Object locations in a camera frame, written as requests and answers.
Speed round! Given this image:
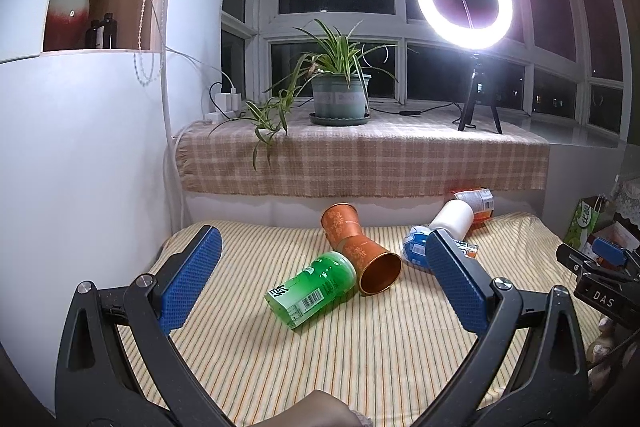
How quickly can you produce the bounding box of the white paper cup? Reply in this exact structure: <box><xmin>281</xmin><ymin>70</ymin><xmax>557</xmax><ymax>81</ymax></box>
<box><xmin>428</xmin><ymin>199</ymin><xmax>474</xmax><ymax>241</ymax></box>

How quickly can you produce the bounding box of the red white printed cup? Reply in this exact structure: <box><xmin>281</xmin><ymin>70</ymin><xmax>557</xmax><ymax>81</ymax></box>
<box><xmin>454</xmin><ymin>187</ymin><xmax>495</xmax><ymax>225</ymax></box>

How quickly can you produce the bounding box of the copper orange cup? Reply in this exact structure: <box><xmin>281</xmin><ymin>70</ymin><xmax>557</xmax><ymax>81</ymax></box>
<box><xmin>320</xmin><ymin>202</ymin><xmax>401</xmax><ymax>295</ymax></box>

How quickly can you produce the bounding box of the green white paper bag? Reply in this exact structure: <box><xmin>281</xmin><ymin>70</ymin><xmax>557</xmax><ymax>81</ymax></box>
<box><xmin>563</xmin><ymin>194</ymin><xmax>615</xmax><ymax>251</ymax></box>

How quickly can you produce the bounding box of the white lace cloth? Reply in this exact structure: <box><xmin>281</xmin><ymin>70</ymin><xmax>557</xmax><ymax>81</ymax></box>
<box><xmin>612</xmin><ymin>174</ymin><xmax>640</xmax><ymax>239</ymax></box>

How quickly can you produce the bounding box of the plaid beige sill cloth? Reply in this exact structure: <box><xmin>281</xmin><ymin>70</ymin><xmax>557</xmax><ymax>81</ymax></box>
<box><xmin>176</xmin><ymin>106</ymin><xmax>550</xmax><ymax>198</ymax></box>

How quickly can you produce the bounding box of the spider plant in green pot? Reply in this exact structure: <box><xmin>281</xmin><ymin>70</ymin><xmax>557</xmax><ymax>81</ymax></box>
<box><xmin>212</xmin><ymin>18</ymin><xmax>398</xmax><ymax>167</ymax></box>

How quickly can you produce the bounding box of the dark bottle on shelf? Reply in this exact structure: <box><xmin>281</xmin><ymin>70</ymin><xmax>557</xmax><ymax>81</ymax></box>
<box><xmin>85</xmin><ymin>12</ymin><xmax>118</xmax><ymax>49</ymax></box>

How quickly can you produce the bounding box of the red white ceramic vase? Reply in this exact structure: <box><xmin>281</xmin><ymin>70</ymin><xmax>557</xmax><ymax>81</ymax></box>
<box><xmin>43</xmin><ymin>0</ymin><xmax>90</xmax><ymax>51</ymax></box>

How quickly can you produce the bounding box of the black power cable on sill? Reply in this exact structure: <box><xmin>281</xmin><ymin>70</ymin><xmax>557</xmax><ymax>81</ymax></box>
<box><xmin>369</xmin><ymin>100</ymin><xmax>464</xmax><ymax>119</ymax></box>

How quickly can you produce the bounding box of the white ring light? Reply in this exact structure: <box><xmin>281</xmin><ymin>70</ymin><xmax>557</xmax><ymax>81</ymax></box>
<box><xmin>418</xmin><ymin>0</ymin><xmax>514</xmax><ymax>52</ymax></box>

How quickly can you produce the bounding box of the white wall charger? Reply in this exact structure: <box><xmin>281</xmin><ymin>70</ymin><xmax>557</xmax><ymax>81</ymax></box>
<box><xmin>216</xmin><ymin>91</ymin><xmax>242</xmax><ymax>113</ymax></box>

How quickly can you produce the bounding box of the white charging cable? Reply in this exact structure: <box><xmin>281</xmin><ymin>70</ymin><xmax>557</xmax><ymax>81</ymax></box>
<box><xmin>104</xmin><ymin>0</ymin><xmax>237</xmax><ymax>94</ymax></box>

